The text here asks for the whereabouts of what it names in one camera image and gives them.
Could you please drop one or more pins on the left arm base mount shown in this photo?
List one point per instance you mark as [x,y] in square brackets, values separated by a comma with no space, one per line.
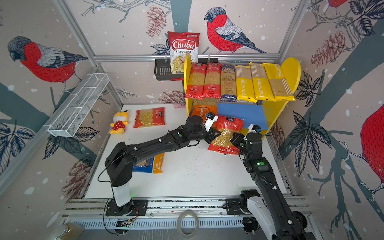
[136,207]

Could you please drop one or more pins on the dark blue spaghetti bag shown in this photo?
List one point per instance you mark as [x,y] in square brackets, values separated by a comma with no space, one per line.
[228,83]

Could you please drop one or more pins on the clear tape roll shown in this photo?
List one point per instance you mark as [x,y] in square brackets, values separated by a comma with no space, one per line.
[188,224]

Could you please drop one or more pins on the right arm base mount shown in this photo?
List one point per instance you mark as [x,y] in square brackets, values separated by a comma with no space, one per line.
[238,206]

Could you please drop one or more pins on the white mesh wall shelf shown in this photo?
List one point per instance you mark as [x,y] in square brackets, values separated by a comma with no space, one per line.
[81,101]

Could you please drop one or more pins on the glass jar with lid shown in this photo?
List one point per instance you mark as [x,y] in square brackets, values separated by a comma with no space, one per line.
[68,231]

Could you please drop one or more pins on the red spaghetti bag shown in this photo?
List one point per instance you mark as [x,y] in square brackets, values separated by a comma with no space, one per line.
[196,82]
[212,85]

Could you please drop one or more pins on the red Chuba cassava chips bag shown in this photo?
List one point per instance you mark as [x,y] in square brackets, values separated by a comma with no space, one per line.
[182,44]

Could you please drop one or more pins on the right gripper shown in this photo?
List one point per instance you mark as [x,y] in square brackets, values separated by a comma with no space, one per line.
[235,139]

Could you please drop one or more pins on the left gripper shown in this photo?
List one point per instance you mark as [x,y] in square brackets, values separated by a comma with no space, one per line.
[211,136]

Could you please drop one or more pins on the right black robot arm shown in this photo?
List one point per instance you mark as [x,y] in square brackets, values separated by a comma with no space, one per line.
[267,204]

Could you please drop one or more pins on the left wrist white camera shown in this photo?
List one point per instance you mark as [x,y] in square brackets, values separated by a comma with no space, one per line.
[211,118]

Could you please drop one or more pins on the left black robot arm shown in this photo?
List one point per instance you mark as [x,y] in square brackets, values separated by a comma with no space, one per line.
[119,164]

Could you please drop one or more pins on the black wire wall basket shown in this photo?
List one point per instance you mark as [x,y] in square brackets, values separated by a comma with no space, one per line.
[163,71]

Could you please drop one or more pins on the yellow Pastatime spaghetti bag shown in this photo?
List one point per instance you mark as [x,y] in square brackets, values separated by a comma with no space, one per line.
[244,84]
[262,87]
[278,82]

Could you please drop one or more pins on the red macaroni bag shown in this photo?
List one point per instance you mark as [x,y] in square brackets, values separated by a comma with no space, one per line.
[150,117]
[227,126]

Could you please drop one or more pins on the orange Pastatime macaroni bag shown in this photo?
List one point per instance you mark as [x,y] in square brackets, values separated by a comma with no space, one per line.
[202,107]

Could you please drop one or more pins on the blue macaroni bag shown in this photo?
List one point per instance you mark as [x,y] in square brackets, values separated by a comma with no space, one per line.
[152,165]

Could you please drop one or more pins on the yellow shelf pink blue boards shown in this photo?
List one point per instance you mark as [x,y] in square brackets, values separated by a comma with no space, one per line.
[268,113]

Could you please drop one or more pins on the yellow plush toy red dress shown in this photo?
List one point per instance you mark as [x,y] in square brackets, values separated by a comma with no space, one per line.
[120,121]

